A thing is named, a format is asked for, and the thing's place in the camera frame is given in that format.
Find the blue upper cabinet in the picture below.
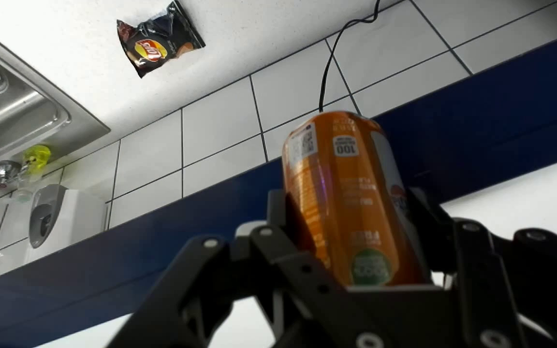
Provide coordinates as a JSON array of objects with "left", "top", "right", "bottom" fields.
[{"left": 0, "top": 28, "right": 557, "bottom": 348}]

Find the black power cord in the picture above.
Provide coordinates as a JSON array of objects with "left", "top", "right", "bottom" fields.
[{"left": 317, "top": 0, "right": 383, "bottom": 117}]

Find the stainless steel sink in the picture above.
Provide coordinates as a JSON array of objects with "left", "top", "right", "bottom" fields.
[{"left": 0, "top": 18, "right": 112, "bottom": 181}]

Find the orange soda can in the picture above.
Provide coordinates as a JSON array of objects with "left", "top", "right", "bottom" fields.
[{"left": 281, "top": 111, "right": 434, "bottom": 291}]

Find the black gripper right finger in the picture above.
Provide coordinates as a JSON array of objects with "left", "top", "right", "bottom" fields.
[{"left": 406, "top": 187, "right": 557, "bottom": 348}]

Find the dark crumpled chip bag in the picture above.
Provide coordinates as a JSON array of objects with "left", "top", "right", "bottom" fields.
[{"left": 114, "top": 0, "right": 207, "bottom": 80}]

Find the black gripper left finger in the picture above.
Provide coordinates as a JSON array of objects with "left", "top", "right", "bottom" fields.
[{"left": 107, "top": 190, "right": 358, "bottom": 348}]

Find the white wall soap dispenser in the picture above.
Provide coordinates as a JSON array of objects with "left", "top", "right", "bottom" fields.
[{"left": 25, "top": 183, "right": 91, "bottom": 264}]

